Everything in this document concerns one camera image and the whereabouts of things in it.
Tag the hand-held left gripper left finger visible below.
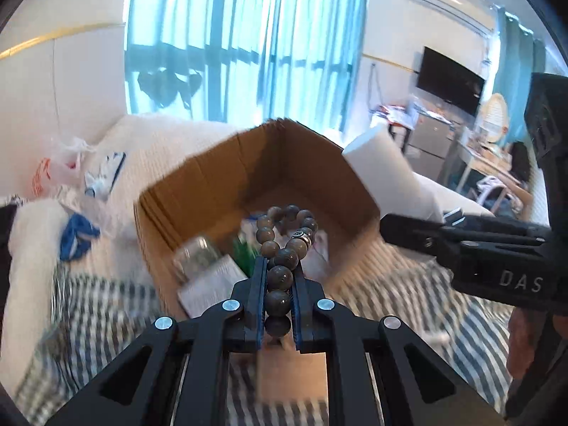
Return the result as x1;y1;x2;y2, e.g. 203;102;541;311
44;255;267;426

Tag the blue plastic bag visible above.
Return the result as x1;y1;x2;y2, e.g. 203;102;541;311
60;213;102;262

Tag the brown cardboard box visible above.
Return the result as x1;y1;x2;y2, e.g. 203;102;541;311
134;118;382;404

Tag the teal curtain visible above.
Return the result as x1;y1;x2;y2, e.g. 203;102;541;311
492;6;547;118

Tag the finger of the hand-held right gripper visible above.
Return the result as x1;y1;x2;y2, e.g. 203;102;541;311
379;214;551;271

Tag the white green-striped medicine box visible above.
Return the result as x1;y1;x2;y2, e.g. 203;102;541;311
177;255;253;319

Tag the oval wicker chair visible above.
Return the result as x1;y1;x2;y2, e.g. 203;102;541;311
477;93;511;143

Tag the brown bead bracelet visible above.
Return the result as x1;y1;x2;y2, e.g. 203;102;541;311
255;205;319;337

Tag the white red-print plastic bag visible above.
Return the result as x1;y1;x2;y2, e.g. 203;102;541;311
33;137;89;198

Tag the dark hanging garment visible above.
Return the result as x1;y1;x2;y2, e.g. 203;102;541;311
137;69;202;108

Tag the black television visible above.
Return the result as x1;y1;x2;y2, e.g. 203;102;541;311
416;45;486;116

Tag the white cushion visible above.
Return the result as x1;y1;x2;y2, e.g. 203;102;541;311
342;124;417;184

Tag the green wrapper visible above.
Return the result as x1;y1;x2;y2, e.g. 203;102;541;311
231;235;260;276

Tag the grey cabinet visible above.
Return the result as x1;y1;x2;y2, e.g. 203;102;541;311
402;113;464;160

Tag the clear plastic bottle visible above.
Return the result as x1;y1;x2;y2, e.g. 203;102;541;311
172;236;225;282

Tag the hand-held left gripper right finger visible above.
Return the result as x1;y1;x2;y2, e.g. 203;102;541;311
290;260;509;426

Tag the white air conditioner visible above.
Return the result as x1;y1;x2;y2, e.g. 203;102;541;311
415;0;495;36

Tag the person's right hand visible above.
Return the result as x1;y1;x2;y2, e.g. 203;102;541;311
508;306;553;380

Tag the sheer blue window curtain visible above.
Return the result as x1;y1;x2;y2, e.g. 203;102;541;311
124;0;370;133

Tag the hanging black cable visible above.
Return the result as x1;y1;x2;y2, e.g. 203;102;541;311
368;64;385;108

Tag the black cloth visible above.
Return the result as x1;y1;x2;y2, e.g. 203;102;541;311
0;204;23;320

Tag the checked bed blanket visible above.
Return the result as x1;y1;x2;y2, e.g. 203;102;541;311
13;240;520;426

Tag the wooden desk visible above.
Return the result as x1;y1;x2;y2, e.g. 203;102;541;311
461;137;533;207

